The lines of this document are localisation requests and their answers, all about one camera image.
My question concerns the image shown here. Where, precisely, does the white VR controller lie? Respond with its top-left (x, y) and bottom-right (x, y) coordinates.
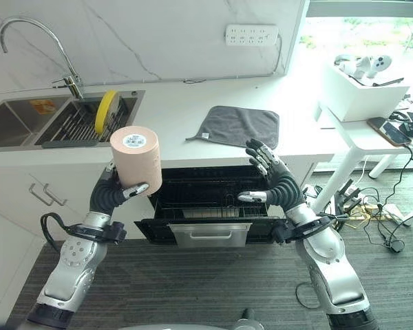
top-left (351, 54), bottom-right (392, 79)

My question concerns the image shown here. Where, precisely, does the white cabinet with handles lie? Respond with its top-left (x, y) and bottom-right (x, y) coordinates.
top-left (0, 161), bottom-right (115, 310)

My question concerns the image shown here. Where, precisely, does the pink cylindrical cup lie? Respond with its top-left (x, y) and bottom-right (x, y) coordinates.
top-left (109, 126), bottom-right (164, 199)

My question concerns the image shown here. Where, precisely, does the white storage box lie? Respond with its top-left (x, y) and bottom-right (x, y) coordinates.
top-left (317, 61), bottom-right (410, 123)

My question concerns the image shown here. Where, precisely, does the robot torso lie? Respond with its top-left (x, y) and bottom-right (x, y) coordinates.
top-left (118, 307), bottom-right (331, 330)

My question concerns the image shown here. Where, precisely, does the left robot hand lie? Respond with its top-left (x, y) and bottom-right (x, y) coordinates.
top-left (91, 160), bottom-right (150, 212)

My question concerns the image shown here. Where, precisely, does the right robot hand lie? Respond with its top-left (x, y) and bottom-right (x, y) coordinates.
top-left (237, 138), bottom-right (308, 209)

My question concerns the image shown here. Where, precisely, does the black dish drying rack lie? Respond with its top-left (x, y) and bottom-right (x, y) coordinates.
top-left (41, 99), bottom-right (130, 149)

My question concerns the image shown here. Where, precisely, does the grey power strip cable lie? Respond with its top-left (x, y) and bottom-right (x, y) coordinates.
top-left (78, 34), bottom-right (284, 87)

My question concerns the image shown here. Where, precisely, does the white side table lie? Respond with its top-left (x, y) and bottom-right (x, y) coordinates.
top-left (311, 102), bottom-right (413, 227)

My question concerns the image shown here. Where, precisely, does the smartphone with brown case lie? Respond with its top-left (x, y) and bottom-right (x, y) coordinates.
top-left (366, 116), bottom-right (412, 146)

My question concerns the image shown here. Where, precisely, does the black cable bundle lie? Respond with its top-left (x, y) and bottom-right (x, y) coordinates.
top-left (304, 142), bottom-right (413, 255)

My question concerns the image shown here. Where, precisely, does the yellow plate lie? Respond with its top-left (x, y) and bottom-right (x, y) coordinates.
top-left (95, 89), bottom-right (118, 134)

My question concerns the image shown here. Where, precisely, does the stainless steel sink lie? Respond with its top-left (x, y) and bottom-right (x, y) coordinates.
top-left (0, 90), bottom-right (147, 149)

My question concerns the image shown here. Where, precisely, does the grey microfibre cloth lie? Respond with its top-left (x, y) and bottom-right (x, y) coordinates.
top-left (185, 105), bottom-right (281, 151)

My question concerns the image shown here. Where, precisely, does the chrome gooseneck faucet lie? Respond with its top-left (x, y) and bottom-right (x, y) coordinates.
top-left (0, 18), bottom-right (85, 101)

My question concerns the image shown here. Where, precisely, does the white power strip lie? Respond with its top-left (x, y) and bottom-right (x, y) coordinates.
top-left (225, 23), bottom-right (279, 47)

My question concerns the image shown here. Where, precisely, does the black drawer dishwasher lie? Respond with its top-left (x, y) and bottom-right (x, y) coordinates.
top-left (134, 165), bottom-right (288, 248)

